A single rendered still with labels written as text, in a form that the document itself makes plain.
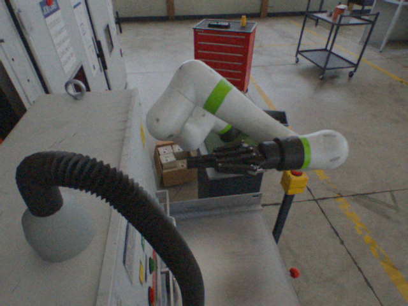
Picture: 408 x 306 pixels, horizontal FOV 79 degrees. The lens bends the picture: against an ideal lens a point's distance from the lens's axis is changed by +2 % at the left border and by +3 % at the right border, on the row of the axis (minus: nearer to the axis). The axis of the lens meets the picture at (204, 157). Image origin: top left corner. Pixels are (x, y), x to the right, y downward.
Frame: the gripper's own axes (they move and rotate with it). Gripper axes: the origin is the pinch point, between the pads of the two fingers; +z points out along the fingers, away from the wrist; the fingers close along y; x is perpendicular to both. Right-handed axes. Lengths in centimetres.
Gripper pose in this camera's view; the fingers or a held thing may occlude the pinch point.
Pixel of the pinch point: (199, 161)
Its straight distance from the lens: 63.9
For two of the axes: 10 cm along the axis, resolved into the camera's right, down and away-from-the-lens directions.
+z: -9.9, 0.9, -1.1
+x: 0.0, -7.6, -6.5
